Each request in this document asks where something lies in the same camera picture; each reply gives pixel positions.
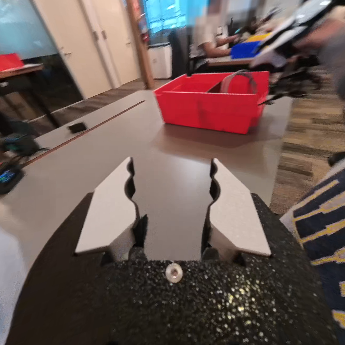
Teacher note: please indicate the yellow plastic bin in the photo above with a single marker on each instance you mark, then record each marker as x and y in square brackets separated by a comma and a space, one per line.
[258, 37]

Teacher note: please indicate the navy patterned garment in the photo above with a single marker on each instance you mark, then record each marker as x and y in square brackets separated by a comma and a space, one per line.
[323, 242]

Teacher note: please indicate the black device with lit screen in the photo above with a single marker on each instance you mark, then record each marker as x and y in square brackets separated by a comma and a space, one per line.
[8, 178]

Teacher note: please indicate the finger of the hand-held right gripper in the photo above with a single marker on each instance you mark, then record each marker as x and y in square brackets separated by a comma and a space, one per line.
[269, 59]
[283, 32]

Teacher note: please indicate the red fire extinguisher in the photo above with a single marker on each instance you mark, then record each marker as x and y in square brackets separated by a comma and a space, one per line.
[144, 29]

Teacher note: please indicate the person's right hand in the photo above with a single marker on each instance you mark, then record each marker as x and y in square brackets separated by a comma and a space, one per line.
[315, 37]

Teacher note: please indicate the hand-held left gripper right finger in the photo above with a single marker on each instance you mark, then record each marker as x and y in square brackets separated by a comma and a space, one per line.
[234, 215]

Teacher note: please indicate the dark wooden side table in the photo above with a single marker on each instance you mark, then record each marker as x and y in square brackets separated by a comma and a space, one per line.
[21, 68]

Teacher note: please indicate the blue plastic bin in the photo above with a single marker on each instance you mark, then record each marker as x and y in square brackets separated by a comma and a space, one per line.
[244, 51]

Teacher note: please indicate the red plastic bin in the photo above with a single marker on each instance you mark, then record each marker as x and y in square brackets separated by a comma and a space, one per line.
[204, 113]

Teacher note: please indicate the dark device with teal light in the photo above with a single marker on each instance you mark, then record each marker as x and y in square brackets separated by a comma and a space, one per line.
[18, 144]

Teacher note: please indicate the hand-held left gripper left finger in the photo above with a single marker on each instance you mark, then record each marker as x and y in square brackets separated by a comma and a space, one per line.
[110, 215]

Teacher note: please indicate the black office chair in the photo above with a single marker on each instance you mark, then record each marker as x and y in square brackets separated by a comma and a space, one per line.
[179, 51]

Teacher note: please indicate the small black block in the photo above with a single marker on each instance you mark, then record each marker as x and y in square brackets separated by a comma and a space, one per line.
[78, 127]

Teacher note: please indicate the white cabinet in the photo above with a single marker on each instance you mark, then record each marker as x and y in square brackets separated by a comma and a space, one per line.
[160, 63]

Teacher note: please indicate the red flat box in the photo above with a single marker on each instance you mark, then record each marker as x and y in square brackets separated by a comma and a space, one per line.
[10, 62]

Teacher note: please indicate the white double door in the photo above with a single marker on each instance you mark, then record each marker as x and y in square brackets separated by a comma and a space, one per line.
[80, 40]

